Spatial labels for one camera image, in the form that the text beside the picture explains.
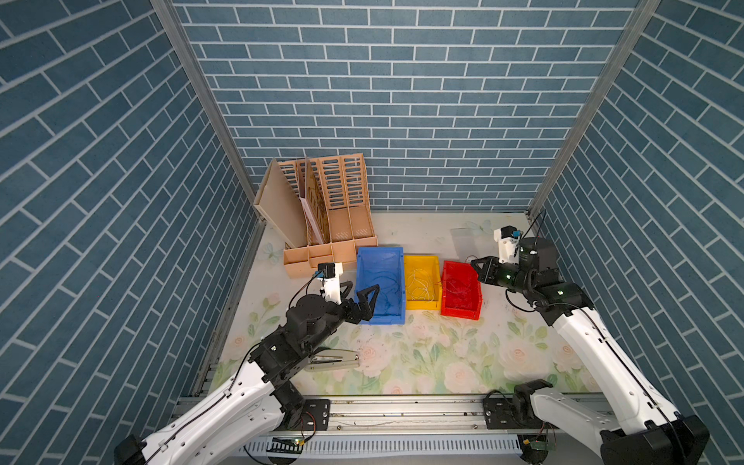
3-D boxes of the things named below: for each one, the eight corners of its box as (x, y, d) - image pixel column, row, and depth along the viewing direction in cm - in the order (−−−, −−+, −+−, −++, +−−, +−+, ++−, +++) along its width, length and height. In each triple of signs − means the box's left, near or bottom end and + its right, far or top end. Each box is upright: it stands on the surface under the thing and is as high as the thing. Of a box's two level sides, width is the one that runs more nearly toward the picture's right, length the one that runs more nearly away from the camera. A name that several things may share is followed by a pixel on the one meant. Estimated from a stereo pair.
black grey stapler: (307, 371, 83) (305, 369, 81) (310, 350, 87) (309, 347, 85) (359, 371, 83) (358, 369, 81) (360, 350, 87) (359, 347, 85)
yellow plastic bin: (405, 311, 95) (407, 301, 89) (403, 261, 108) (404, 250, 102) (442, 312, 95) (446, 301, 89) (436, 262, 108) (438, 250, 102)
